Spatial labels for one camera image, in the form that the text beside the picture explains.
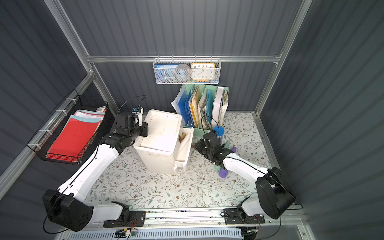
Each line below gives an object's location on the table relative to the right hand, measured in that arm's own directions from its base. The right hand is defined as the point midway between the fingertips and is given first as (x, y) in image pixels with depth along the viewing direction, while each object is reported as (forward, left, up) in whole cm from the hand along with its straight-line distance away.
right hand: (197, 142), depth 85 cm
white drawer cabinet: (-10, +19, +9) cm, 23 cm away
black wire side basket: (+10, +65, +18) cm, 69 cm away
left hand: (+4, +29, +12) cm, 32 cm away
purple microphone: (-13, -15, -12) cm, 23 cm away
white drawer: (-4, +9, -7) cm, 12 cm away
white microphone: (+2, +8, -4) cm, 10 cm away
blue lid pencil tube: (+1, -12, +9) cm, 15 cm away
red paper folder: (-8, +59, +15) cm, 61 cm away
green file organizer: (+22, -3, +7) cm, 23 cm away
